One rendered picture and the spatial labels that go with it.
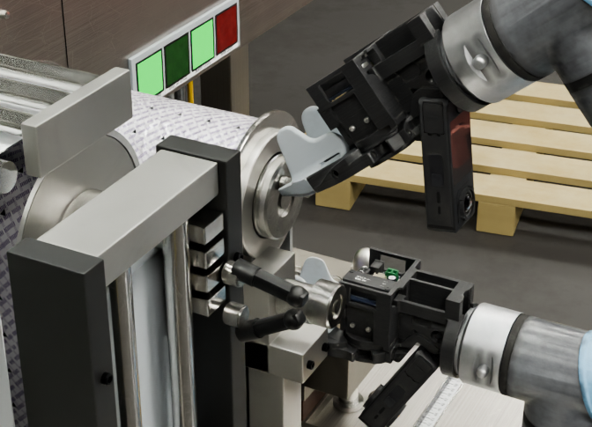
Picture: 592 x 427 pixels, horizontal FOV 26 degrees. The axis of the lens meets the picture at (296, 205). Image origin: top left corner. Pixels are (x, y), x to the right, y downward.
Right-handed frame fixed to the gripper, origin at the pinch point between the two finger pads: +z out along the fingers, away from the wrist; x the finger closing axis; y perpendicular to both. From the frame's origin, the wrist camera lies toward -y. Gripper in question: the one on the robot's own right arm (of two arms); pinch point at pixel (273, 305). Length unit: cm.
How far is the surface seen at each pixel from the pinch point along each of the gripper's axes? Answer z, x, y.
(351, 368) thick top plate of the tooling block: -6.4, -4.6, -8.4
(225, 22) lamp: 29, -42, 10
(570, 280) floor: 17, -193, -109
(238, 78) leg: 46, -73, -12
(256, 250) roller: -3.4, 9.3, 12.0
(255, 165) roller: -3.4, 9.2, 20.3
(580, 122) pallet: 36, -265, -97
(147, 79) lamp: 29.4, -23.3, 9.4
